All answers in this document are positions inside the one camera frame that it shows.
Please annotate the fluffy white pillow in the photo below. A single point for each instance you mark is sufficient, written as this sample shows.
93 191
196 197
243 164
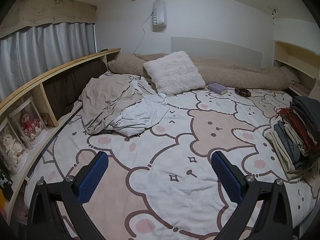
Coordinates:
175 72

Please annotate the long beige plush pillow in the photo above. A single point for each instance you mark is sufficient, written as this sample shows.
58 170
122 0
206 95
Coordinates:
225 75

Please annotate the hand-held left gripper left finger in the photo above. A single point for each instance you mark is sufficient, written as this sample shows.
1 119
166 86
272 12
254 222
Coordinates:
92 177

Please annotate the clear case with red doll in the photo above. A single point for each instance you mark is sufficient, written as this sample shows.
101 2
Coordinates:
28 127

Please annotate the black printed box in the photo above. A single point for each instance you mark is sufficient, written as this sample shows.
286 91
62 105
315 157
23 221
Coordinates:
5 185

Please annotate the stack of folded clothes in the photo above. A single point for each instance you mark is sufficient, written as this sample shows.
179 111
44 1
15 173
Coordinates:
295 135

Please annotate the purple box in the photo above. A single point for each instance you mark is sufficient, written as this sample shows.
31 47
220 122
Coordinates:
217 88

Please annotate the white garment with red print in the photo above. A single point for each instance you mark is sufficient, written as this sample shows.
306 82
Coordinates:
142 115

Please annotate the short wooden shelf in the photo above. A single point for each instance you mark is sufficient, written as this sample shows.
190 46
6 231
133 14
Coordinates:
295 57

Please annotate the beige curtain valance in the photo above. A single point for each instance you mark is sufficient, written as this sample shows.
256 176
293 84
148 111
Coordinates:
50 11

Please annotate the grey curtain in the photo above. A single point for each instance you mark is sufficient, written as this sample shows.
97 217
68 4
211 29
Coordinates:
30 50

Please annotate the beige garment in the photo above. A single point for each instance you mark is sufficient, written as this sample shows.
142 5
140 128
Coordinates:
105 102

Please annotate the clear case with white doll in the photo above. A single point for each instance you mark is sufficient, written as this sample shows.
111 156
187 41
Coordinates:
11 147

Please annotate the long wooden bedside shelf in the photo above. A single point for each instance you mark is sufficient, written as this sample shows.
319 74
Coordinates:
75 63

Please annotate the white hanging wall bag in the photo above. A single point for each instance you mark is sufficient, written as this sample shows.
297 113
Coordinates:
159 15

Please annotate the bear print bedsheet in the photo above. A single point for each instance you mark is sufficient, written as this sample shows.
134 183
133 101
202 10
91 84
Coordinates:
175 155

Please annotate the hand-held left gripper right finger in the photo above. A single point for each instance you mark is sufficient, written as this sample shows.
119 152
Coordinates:
226 177

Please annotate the brown scrunchie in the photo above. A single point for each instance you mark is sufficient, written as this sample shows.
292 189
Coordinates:
246 93

